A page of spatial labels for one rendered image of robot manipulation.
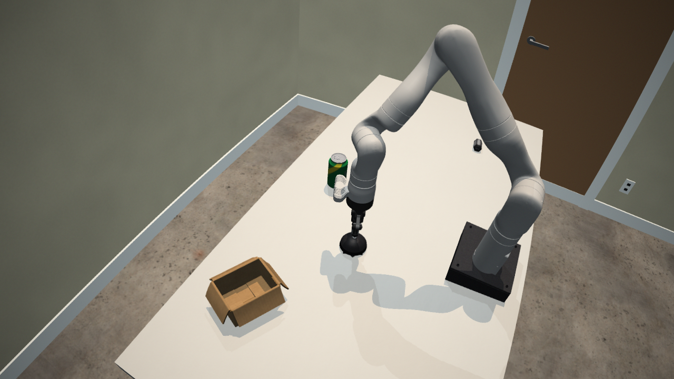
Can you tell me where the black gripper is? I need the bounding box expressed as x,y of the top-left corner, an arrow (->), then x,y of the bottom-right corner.
346,197 -> 374,234

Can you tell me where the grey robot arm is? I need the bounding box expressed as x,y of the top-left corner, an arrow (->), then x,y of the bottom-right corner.
333,24 -> 545,275

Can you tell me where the open brown cardboard box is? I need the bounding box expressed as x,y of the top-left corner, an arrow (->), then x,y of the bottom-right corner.
205,257 -> 289,327

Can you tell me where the green drink can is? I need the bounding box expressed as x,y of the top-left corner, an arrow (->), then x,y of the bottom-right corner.
327,153 -> 348,188

